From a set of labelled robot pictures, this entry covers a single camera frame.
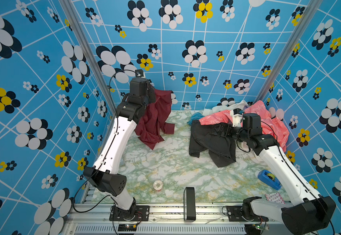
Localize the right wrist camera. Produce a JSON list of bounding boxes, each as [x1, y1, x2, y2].
[[230, 108, 243, 127]]

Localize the teal cloth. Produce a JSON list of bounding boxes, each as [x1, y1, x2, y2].
[[187, 112, 204, 125]]

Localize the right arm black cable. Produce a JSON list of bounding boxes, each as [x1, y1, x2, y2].
[[236, 121, 336, 235]]

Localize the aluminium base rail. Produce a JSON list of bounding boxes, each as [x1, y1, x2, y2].
[[62, 201, 290, 235]]

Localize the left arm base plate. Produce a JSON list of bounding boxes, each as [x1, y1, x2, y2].
[[109, 205, 150, 222]]

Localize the dark grey jeans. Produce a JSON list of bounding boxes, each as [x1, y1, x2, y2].
[[189, 120, 236, 167]]

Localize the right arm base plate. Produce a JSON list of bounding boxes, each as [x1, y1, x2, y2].
[[221, 206, 268, 223]]

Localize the pink patterned packet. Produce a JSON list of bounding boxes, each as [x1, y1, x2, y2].
[[265, 193, 285, 204]]

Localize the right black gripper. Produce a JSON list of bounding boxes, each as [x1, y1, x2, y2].
[[214, 122, 250, 144]]

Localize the blue tape dispenser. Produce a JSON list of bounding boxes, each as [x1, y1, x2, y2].
[[257, 170, 282, 191]]

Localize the clear tape roll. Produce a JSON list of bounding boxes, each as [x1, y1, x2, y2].
[[153, 180, 163, 192]]

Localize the white cloth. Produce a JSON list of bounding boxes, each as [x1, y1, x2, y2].
[[201, 100, 249, 116]]

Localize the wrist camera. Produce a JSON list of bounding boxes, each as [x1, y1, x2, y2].
[[135, 70, 145, 78], [230, 108, 243, 127]]

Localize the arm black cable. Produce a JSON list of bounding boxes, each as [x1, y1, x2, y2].
[[72, 69, 139, 213], [236, 121, 336, 235]]

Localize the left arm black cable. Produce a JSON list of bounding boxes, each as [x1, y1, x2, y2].
[[72, 69, 139, 213]]

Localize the left circuit board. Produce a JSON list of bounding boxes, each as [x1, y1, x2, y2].
[[118, 224, 137, 232]]

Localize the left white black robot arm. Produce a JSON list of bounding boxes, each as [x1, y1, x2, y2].
[[83, 77, 156, 217]]

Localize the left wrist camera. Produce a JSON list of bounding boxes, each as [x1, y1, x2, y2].
[[135, 70, 145, 78]]

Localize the pink patterned cloth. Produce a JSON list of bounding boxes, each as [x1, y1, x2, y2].
[[199, 101, 290, 152]]

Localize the aluminium corner post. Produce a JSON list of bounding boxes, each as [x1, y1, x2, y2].
[[254, 0, 323, 102], [59, 0, 115, 111]]

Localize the right circuit board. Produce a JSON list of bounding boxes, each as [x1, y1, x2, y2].
[[245, 224, 266, 235]]

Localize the maroon cloth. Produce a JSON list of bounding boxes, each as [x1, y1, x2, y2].
[[135, 89, 175, 150]]

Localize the left aluminium corner post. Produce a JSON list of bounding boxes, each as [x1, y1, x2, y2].
[[59, 0, 115, 111]]

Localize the circuit board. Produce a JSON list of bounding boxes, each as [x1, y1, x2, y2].
[[245, 224, 266, 235], [118, 224, 137, 232]]

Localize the black rectangular box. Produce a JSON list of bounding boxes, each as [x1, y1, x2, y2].
[[183, 187, 197, 222]]

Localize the right aluminium corner post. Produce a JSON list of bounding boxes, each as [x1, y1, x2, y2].
[[254, 0, 323, 102]]

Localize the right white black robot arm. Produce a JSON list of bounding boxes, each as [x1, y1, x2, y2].
[[217, 113, 336, 235]]

